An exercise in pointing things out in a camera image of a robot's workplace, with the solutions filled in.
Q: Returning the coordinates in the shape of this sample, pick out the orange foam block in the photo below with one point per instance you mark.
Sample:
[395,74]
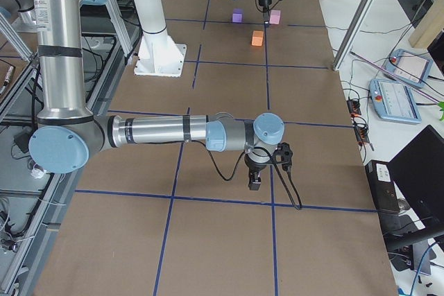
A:
[257,38]

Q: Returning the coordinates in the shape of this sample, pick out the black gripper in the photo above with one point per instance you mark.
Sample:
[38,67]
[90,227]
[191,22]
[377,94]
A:
[255,163]
[263,1]

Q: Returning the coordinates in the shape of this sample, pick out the pink foam block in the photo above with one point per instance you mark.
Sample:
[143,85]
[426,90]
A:
[275,16]

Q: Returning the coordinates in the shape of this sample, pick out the blue tape grid lines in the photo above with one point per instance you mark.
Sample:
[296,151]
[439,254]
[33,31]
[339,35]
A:
[270,102]

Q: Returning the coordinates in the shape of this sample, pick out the far blue teach pendant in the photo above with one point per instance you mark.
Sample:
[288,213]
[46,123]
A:
[412,68]

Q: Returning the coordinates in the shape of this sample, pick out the reacher grabber stick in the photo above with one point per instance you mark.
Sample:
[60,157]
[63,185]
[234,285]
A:
[400,80]

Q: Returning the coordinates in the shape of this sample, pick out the purple foam block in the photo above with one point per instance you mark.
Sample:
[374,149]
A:
[237,15]

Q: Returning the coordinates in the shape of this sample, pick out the blue teach pendant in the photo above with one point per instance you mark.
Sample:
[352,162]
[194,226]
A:
[393,101]
[412,68]

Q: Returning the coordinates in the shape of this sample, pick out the aluminium frame post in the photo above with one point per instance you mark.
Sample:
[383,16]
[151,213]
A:
[353,29]

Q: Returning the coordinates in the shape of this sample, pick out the brown paper table cover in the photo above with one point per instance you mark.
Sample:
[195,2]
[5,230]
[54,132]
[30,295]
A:
[215,154]

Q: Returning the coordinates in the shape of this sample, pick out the black monitor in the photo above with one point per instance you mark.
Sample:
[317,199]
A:
[417,170]

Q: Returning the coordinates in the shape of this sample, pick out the black box device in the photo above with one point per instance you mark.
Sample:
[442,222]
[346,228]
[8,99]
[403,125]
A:
[382,187]

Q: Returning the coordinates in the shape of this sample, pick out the near blue teach pendant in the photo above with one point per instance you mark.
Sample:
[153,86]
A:
[393,101]

